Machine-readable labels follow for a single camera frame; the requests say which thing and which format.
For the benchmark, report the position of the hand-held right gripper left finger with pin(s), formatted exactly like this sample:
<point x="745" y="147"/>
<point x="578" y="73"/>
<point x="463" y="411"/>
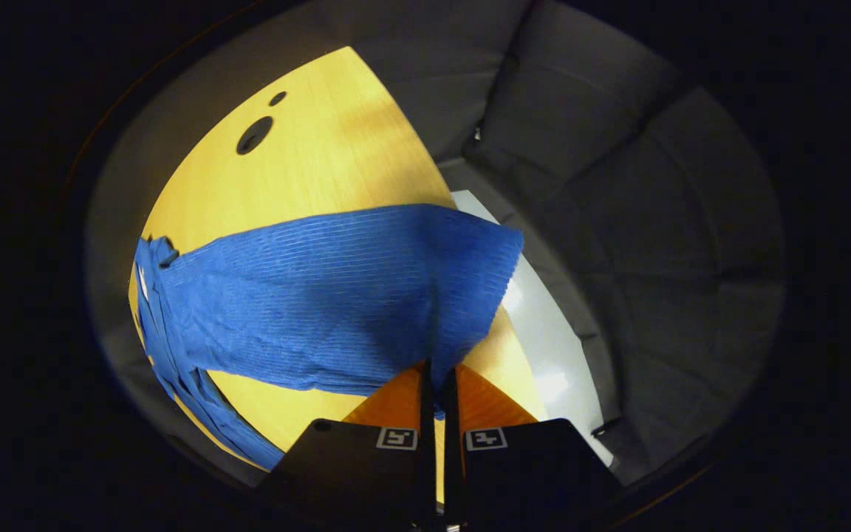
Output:
<point x="366" y="465"/>

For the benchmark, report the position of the blue button shirt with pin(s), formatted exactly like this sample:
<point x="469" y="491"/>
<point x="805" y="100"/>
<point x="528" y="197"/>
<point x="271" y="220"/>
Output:
<point x="322" y="295"/>

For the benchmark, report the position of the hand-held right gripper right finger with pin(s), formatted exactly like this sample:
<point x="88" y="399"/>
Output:
<point x="529" y="465"/>

